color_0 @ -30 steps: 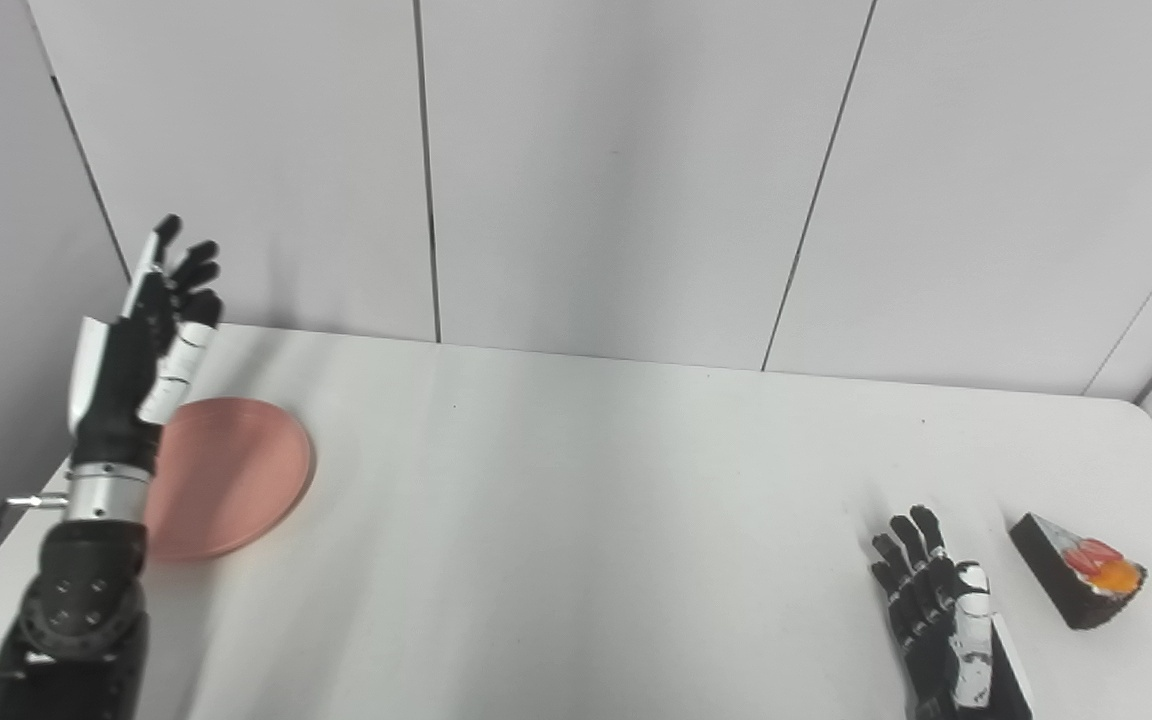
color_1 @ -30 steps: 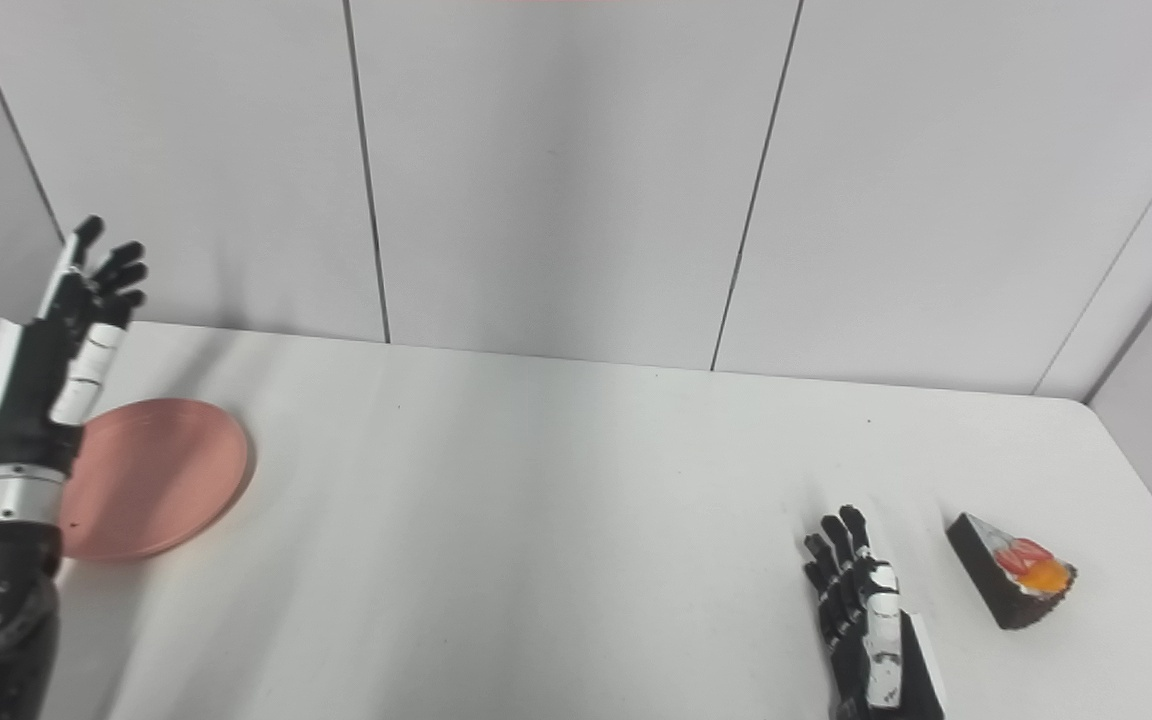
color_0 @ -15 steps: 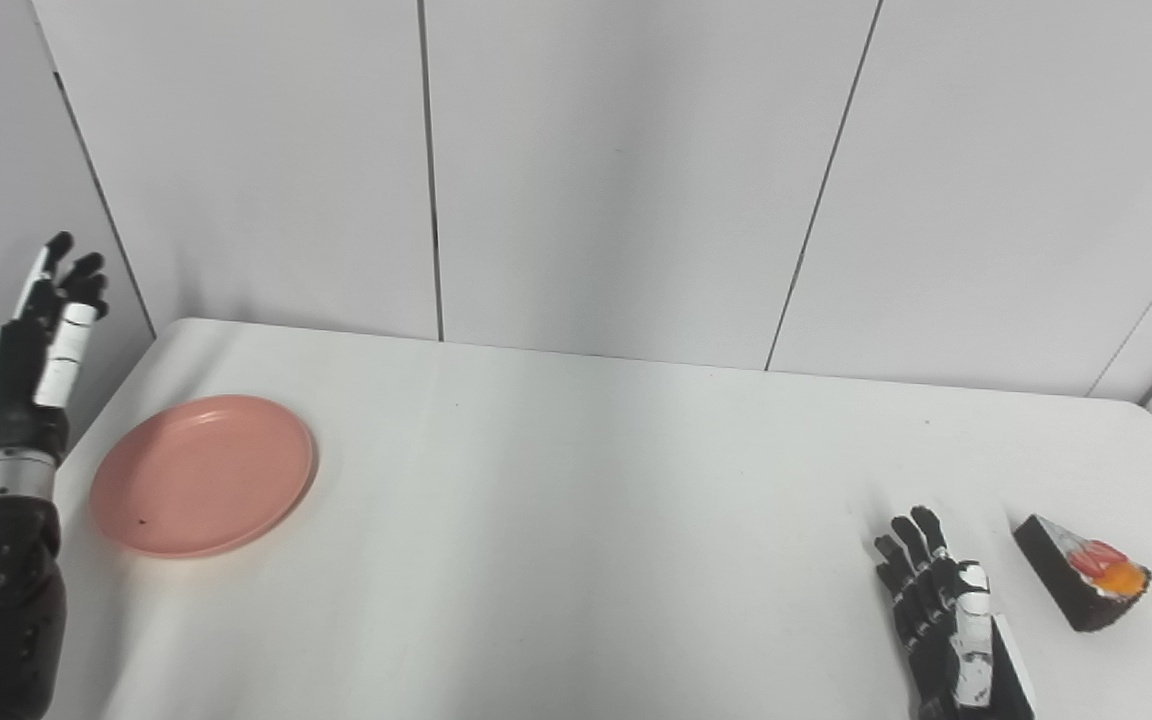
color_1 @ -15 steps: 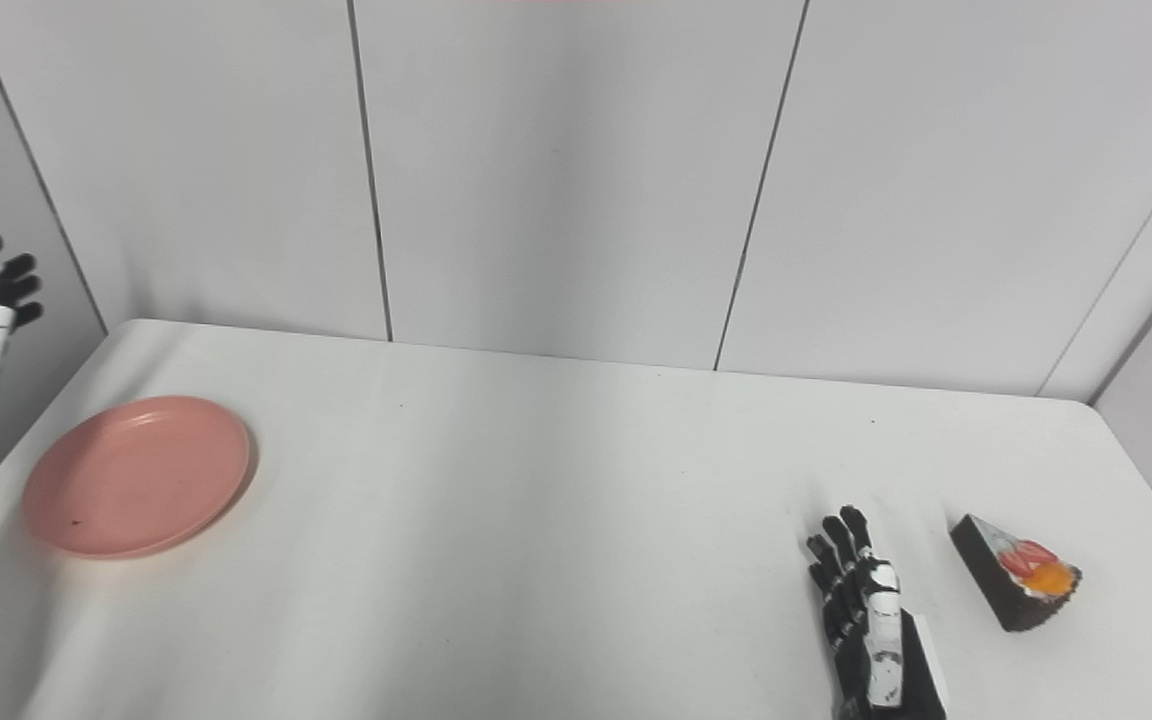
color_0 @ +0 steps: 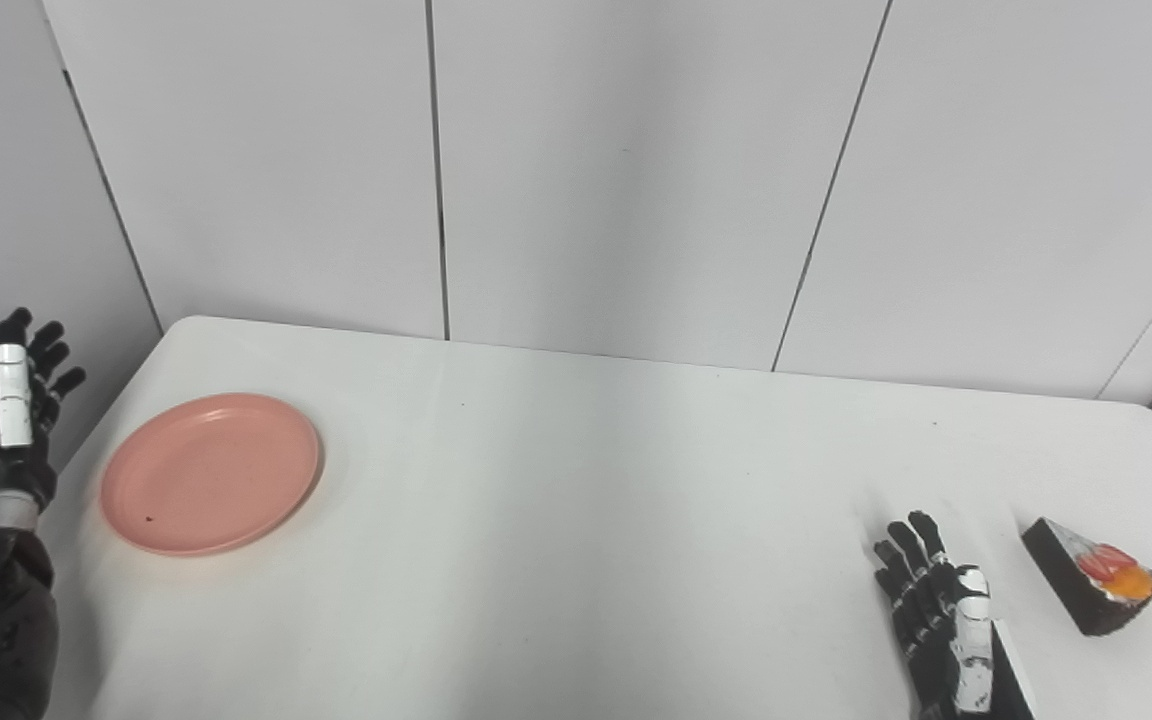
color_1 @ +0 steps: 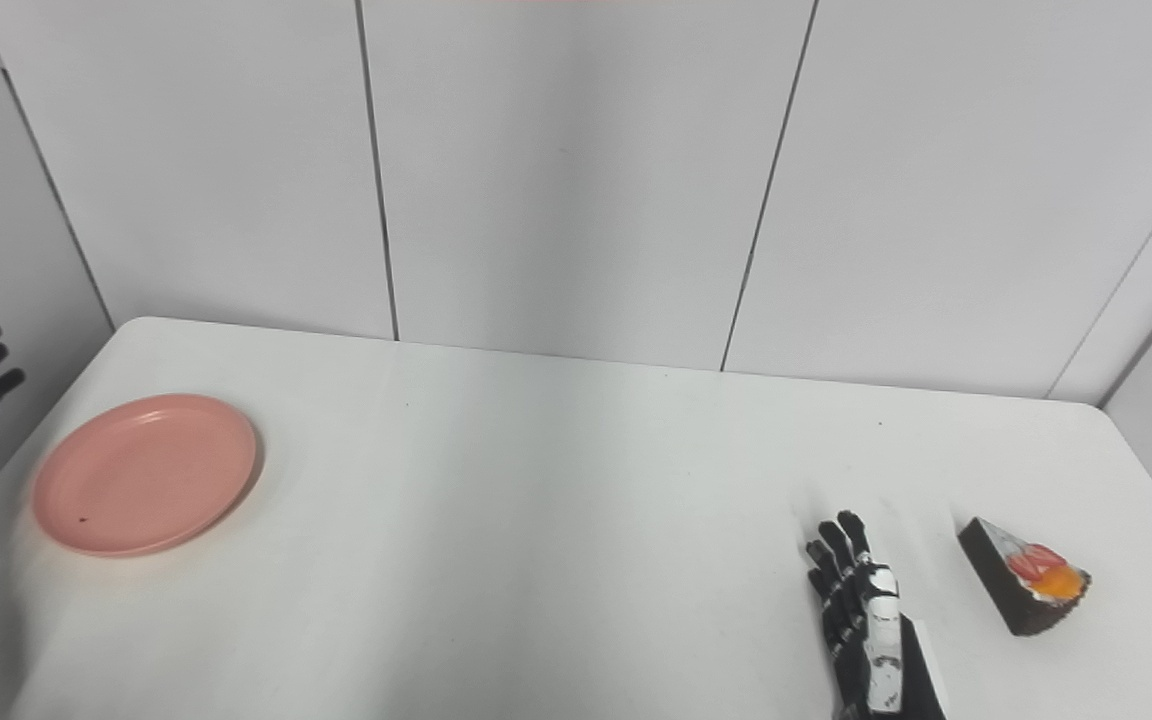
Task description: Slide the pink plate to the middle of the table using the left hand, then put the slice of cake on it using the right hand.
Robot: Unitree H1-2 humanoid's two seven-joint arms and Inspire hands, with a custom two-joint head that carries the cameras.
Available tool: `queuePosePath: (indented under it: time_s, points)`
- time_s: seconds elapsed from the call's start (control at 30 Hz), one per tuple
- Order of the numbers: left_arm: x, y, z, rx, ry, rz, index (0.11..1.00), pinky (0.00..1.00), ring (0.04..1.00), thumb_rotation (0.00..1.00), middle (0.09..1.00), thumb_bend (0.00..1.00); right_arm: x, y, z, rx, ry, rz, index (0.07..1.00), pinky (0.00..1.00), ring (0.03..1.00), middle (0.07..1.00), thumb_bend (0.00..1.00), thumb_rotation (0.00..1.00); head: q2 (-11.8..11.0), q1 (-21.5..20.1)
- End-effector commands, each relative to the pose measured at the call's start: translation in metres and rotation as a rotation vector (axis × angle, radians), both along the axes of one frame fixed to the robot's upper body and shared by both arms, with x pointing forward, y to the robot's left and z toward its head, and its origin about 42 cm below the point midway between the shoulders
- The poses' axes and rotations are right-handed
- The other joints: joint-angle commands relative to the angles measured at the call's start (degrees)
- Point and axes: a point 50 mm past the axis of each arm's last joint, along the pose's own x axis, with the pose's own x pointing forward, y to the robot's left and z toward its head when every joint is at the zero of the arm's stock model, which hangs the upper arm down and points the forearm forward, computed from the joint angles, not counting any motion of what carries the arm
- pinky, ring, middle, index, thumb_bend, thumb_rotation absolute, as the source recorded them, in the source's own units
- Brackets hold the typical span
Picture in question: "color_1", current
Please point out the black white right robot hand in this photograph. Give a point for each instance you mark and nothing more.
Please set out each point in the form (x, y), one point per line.
(876, 640)

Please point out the chocolate cake slice with fruit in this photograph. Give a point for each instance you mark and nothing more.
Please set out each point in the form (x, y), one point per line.
(1021, 585)

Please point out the pink round plate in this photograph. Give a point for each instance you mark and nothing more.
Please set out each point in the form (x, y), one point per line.
(144, 475)

